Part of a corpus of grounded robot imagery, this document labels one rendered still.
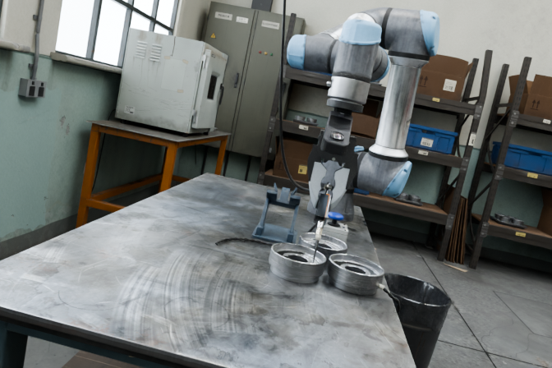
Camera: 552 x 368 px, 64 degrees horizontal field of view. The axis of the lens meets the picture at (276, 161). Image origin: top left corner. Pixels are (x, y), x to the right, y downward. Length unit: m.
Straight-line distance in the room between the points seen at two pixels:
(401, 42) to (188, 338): 0.97
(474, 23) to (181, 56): 3.18
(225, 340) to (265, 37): 4.28
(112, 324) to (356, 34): 0.61
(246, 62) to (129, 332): 4.28
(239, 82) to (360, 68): 3.92
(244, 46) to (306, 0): 0.85
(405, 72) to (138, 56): 2.23
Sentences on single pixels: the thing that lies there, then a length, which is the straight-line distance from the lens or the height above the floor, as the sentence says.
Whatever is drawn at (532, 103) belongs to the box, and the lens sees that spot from 4.71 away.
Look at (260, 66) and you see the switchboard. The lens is 4.71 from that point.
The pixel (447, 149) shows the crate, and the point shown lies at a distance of 4.50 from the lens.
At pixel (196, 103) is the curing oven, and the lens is 3.06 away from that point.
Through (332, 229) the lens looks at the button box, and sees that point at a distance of 1.08.
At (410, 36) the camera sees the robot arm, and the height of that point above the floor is 1.36.
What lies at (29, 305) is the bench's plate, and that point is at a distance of 0.64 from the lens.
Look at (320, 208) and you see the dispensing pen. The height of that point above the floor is 0.93.
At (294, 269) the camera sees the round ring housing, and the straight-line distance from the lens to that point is 0.80.
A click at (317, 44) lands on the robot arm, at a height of 1.25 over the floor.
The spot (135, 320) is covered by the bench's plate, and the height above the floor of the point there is 0.80.
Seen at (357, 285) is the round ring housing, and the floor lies 0.82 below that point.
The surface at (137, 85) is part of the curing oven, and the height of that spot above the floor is 1.06.
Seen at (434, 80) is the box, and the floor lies 1.65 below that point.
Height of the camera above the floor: 1.09
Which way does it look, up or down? 7 degrees down
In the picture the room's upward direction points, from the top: 12 degrees clockwise
